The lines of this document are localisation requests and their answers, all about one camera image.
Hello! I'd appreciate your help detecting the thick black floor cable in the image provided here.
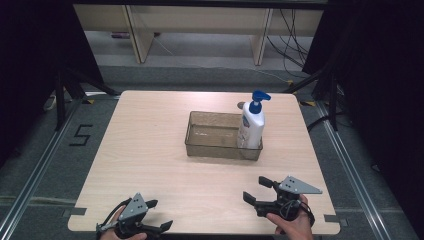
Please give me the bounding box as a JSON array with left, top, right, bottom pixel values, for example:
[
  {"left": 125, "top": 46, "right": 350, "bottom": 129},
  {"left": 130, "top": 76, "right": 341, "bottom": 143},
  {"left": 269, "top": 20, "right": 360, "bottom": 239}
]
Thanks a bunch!
[{"left": 306, "top": 112, "right": 335, "bottom": 133}]

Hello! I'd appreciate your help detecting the white pump bottle blue cap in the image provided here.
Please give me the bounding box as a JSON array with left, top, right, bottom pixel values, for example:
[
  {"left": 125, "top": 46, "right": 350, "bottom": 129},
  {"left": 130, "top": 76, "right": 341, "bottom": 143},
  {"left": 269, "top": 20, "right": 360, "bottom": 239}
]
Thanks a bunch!
[{"left": 236, "top": 89, "right": 272, "bottom": 150}]

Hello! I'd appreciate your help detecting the black metal stand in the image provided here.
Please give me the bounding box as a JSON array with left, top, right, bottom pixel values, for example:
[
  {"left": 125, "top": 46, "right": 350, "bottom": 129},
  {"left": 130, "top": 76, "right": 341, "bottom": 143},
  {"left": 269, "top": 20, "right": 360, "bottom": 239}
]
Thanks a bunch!
[
  {"left": 54, "top": 68, "right": 120, "bottom": 132},
  {"left": 283, "top": 66, "right": 340, "bottom": 132}
]

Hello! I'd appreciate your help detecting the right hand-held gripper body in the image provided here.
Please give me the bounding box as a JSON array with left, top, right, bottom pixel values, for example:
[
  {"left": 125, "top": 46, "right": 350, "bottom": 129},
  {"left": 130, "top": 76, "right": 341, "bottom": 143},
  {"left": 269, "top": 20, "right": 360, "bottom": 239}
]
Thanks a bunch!
[{"left": 254, "top": 175, "right": 324, "bottom": 222}]

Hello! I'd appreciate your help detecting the beige wooden shelf unit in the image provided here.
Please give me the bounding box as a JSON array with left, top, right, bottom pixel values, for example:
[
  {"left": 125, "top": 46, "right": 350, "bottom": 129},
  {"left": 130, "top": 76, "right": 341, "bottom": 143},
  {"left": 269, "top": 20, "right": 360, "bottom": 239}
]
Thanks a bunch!
[{"left": 73, "top": 3, "right": 325, "bottom": 66}]

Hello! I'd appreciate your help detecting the thin white floor cable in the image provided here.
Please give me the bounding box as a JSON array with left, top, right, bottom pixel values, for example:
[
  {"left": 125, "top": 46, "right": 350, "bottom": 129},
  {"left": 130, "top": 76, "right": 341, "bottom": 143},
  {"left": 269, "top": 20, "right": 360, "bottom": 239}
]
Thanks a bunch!
[{"left": 248, "top": 66, "right": 294, "bottom": 84}]

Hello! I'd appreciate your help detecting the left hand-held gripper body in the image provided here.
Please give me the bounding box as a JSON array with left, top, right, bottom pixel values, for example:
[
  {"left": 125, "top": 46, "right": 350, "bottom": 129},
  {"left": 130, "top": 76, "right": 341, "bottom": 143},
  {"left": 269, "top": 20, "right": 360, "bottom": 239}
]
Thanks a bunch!
[{"left": 95, "top": 192, "right": 150, "bottom": 240}]

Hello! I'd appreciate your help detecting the aluminium floor rail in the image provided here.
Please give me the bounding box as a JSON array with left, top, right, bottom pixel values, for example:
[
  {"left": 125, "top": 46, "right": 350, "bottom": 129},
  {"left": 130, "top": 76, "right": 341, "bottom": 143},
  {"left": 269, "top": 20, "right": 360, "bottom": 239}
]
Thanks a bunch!
[
  {"left": 314, "top": 101, "right": 392, "bottom": 240},
  {"left": 0, "top": 99, "right": 83, "bottom": 240}
]

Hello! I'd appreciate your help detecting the person's right hand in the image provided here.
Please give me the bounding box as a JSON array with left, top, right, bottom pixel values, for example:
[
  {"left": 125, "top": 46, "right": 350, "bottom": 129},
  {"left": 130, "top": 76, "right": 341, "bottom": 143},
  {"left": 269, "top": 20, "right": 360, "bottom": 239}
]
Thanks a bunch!
[{"left": 265, "top": 194, "right": 315, "bottom": 240}]

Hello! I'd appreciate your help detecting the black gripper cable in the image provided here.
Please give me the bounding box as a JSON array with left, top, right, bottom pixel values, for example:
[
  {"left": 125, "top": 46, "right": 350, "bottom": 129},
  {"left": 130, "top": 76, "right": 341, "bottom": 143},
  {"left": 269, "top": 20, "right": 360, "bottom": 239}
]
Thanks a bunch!
[
  {"left": 98, "top": 197, "right": 134, "bottom": 232},
  {"left": 279, "top": 199, "right": 316, "bottom": 231}
]

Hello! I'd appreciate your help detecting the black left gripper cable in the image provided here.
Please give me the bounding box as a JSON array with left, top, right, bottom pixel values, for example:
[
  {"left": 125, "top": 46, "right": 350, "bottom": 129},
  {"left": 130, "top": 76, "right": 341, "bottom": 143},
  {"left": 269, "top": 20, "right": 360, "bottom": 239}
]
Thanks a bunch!
[{"left": 98, "top": 197, "right": 134, "bottom": 232}]

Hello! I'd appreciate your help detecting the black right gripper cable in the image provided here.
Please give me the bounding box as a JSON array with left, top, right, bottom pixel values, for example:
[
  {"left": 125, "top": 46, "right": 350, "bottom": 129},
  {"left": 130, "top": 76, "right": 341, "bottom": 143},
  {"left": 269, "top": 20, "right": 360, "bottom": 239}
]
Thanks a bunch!
[{"left": 279, "top": 199, "right": 316, "bottom": 231}]

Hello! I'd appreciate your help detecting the black curtain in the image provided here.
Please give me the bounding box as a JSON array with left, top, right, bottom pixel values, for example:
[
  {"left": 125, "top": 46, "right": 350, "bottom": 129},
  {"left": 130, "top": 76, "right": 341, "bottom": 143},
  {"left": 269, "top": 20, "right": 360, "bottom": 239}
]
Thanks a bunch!
[
  {"left": 301, "top": 0, "right": 424, "bottom": 240},
  {"left": 0, "top": 0, "right": 106, "bottom": 165}
]

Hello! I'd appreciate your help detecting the person's left hand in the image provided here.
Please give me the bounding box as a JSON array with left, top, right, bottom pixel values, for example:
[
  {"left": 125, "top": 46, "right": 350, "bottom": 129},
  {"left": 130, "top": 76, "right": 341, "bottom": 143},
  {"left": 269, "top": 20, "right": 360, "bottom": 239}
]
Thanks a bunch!
[{"left": 98, "top": 205, "right": 148, "bottom": 240}]

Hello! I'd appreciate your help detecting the grey tape strip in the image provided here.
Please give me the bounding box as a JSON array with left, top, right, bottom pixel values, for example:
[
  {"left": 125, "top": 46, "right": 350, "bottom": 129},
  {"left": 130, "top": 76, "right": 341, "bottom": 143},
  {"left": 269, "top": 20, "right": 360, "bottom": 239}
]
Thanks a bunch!
[
  {"left": 323, "top": 214, "right": 350, "bottom": 228},
  {"left": 62, "top": 206, "right": 87, "bottom": 218}
]

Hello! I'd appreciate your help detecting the bundle of black cables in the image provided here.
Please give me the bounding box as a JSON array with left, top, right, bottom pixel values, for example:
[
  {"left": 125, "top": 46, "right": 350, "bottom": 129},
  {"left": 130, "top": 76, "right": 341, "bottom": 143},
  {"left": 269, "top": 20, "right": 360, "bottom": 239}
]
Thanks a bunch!
[{"left": 265, "top": 9, "right": 310, "bottom": 72}]

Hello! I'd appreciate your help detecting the clear brown plastic box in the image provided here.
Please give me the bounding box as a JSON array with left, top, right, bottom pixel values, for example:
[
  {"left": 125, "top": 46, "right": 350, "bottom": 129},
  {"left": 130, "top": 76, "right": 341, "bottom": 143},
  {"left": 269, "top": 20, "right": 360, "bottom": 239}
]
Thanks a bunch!
[{"left": 184, "top": 110, "right": 264, "bottom": 162}]

